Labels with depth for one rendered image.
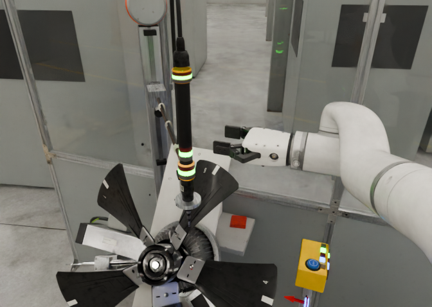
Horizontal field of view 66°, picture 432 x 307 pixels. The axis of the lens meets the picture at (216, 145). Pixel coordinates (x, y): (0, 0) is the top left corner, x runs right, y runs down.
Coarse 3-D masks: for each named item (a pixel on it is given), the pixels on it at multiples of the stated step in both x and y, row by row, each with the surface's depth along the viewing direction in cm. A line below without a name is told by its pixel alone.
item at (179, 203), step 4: (176, 172) 90; (180, 180) 89; (180, 184) 90; (180, 188) 91; (176, 196) 91; (180, 196) 91; (196, 196) 91; (200, 196) 91; (176, 200) 89; (180, 200) 89; (192, 200) 89; (196, 200) 89; (200, 200) 89; (176, 204) 88; (180, 204) 87; (184, 204) 87; (188, 204) 87; (192, 204) 87; (196, 204) 88; (180, 208) 88; (184, 208) 87; (188, 208) 87; (192, 208) 87
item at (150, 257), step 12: (168, 240) 111; (144, 252) 101; (156, 252) 101; (168, 252) 99; (180, 252) 109; (144, 264) 101; (168, 264) 99; (180, 264) 103; (144, 276) 99; (156, 276) 98; (168, 276) 97
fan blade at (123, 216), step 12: (120, 168) 110; (108, 180) 114; (120, 180) 110; (108, 192) 115; (120, 192) 110; (108, 204) 117; (120, 204) 111; (132, 204) 107; (120, 216) 115; (132, 216) 108; (132, 228) 112
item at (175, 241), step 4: (176, 228) 110; (180, 228) 107; (180, 232) 106; (184, 232) 103; (172, 236) 109; (180, 236) 104; (184, 236) 102; (172, 240) 108; (176, 240) 105; (180, 240) 103; (176, 244) 104; (180, 244) 102; (176, 248) 102
